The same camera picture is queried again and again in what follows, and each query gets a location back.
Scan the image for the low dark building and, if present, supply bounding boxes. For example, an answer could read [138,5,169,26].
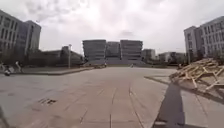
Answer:
[27,45,84,68]

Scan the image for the grey multi-storey building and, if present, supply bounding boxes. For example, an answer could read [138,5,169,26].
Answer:
[0,9,42,64]

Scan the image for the wide grey central building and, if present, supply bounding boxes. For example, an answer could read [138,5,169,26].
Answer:
[82,39,144,66]

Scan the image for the vehicle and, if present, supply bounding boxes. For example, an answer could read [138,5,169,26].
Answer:
[2,65,16,77]

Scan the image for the low distant buildings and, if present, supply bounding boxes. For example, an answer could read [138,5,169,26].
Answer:
[141,48,188,66]

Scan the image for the pile of wooden planks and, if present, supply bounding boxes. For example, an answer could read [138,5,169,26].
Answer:
[169,57,224,92]

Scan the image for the raised paved platform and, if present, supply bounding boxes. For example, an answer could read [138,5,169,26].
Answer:
[13,66,96,76]

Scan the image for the grey paved plaza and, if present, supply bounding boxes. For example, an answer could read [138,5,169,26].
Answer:
[0,66,224,128]

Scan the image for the pale lamp pole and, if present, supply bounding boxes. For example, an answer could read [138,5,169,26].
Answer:
[67,43,73,69]

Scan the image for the pale grey tall building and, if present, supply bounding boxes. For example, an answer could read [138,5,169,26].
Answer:
[183,15,224,63]

